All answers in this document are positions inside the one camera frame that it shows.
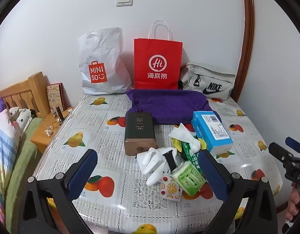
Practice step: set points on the purple towel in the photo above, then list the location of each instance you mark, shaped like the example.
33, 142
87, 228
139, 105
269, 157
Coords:
169, 104

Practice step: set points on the dark green gold tin box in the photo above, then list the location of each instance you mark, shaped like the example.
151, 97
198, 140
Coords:
140, 131

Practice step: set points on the white light switch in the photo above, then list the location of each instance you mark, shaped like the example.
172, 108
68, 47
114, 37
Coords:
124, 0

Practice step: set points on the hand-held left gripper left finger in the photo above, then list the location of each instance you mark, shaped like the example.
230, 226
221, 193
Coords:
84, 168

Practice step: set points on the small dark bottle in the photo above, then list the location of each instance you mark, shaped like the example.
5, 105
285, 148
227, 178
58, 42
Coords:
58, 114

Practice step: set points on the wooden headboard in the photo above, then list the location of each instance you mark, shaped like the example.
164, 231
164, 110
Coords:
25, 90

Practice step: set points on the fruit print tablecloth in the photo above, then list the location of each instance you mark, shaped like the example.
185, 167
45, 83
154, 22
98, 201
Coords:
103, 131

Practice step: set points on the grey waist bag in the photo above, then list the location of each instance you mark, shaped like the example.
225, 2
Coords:
208, 82

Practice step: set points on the wooden nightstand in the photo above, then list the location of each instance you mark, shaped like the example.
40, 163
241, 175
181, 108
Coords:
47, 139

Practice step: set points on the patterned hardcover book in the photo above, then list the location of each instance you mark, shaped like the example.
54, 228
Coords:
56, 97

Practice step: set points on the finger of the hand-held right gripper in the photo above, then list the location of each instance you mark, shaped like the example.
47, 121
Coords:
296, 146
281, 152

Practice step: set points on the fruit print tissue pack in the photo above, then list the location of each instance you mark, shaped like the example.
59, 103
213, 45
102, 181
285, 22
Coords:
170, 189

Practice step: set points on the black watch band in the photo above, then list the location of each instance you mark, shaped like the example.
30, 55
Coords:
170, 162

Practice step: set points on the green tissue pack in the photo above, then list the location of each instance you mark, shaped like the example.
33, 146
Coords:
186, 179

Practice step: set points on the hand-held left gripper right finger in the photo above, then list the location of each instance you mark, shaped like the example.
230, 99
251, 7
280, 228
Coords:
212, 173

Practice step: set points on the white gloves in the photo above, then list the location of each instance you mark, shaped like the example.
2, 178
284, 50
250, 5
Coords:
150, 160

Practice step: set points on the green snack packet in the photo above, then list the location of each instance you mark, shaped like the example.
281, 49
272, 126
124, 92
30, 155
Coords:
189, 151

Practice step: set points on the blue tissue box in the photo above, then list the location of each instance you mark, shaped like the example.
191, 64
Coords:
211, 131

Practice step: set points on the person's right hand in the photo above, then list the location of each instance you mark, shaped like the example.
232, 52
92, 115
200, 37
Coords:
295, 204

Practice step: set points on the white flower print pillow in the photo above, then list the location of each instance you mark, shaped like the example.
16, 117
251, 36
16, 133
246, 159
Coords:
21, 118

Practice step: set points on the white plastic shopping bag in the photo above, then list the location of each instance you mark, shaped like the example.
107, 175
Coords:
103, 63

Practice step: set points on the red paper bag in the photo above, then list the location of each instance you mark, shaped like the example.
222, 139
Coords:
157, 63

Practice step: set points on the white tissue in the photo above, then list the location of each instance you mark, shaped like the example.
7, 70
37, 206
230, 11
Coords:
181, 134

